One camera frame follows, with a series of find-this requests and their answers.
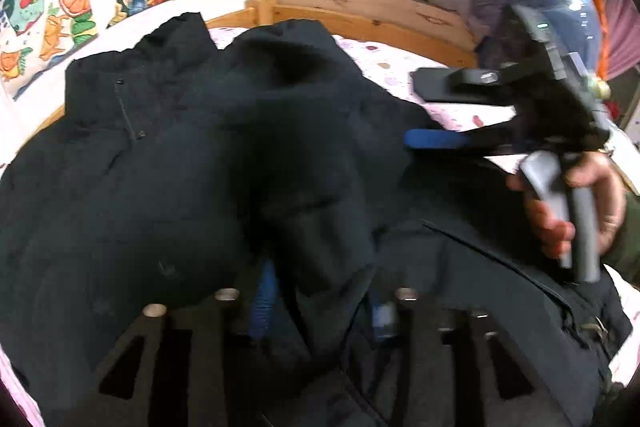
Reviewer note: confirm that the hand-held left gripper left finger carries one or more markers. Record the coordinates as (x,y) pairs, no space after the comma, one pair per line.
(263,302)

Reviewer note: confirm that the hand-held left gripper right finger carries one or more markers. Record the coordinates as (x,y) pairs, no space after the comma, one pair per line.
(383,318)

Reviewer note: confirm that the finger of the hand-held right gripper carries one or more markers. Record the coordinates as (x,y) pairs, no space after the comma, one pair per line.
(450,84)
(430,140)

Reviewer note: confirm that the black padded jacket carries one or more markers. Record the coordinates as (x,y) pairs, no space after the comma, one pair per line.
(190,167)

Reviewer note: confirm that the person's right forearm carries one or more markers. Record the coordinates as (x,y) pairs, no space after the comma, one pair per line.
(627,237)

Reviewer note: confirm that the person's right hand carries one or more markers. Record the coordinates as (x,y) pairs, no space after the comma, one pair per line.
(607,197)

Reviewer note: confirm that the pink floral bedsheet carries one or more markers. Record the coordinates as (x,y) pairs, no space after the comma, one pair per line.
(375,62)

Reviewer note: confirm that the pink curtain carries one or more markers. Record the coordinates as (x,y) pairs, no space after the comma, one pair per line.
(622,32)

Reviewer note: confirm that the wooden bed frame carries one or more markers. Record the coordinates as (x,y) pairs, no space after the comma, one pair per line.
(350,4)

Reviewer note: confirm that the orange turtle wall drawing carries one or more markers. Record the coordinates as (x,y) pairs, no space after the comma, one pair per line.
(50,22)

